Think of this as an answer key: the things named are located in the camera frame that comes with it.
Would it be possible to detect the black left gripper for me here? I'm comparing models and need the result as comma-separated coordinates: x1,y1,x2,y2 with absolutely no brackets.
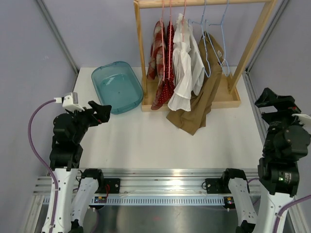
67,100,111,143

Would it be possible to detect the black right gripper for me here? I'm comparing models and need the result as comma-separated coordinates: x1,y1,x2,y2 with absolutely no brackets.
256,87,311,154

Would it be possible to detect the red polka dot skirt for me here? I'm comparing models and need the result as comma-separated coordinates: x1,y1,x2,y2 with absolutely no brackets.
159,23,175,105

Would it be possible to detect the red plaid skirt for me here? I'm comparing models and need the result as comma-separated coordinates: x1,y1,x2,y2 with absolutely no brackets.
147,21,166,110

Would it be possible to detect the brown skirt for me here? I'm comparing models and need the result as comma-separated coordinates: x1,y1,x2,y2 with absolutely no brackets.
167,32,223,135

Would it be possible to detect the white shirt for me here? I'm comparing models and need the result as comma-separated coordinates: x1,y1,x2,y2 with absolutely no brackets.
189,25,205,96

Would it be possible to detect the white ruffled skirt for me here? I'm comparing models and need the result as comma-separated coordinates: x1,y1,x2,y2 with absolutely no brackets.
168,14,192,112

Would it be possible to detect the blue wire hanger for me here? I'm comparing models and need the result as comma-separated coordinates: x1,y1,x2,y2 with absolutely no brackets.
187,0,211,78
204,0,230,77

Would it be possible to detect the pink wire hanger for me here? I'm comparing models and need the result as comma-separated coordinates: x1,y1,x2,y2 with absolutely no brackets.
168,1,173,80
181,0,187,42
160,0,165,82

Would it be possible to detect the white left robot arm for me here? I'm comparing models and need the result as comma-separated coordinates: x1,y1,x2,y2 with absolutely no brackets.
41,101,112,233

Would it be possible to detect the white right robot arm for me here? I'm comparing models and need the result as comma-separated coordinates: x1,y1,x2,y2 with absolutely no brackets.
220,87,311,233

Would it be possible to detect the teal plastic tub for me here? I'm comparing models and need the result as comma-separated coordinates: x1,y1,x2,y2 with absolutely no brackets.
91,61,144,115

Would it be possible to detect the wooden clothes rack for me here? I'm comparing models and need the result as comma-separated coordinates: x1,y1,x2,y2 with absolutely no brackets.
141,0,276,112

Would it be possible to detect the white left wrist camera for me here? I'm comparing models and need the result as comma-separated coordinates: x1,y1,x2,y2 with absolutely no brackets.
54,92,85,113

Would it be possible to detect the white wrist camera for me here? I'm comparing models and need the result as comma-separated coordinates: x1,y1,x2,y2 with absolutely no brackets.
292,114,311,133
54,92,85,113

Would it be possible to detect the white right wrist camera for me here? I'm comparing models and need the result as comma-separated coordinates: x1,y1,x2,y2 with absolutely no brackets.
292,114,311,133

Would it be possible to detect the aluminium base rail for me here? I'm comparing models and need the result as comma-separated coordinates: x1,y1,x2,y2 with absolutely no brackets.
33,168,273,196

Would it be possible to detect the white slotted cable duct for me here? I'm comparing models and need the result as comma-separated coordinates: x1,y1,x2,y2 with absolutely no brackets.
89,196,225,206

